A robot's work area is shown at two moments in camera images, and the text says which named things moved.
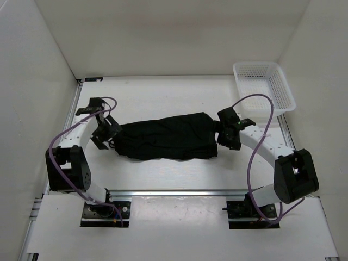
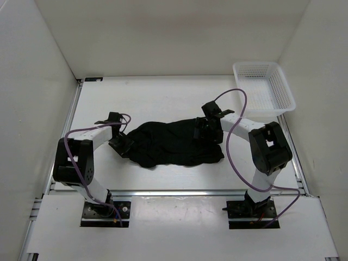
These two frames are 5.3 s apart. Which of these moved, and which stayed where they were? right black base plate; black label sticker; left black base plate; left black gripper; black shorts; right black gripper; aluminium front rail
Moved: right black gripper; left black gripper; black shorts
Stayed: aluminium front rail; left black base plate; black label sticker; right black base plate
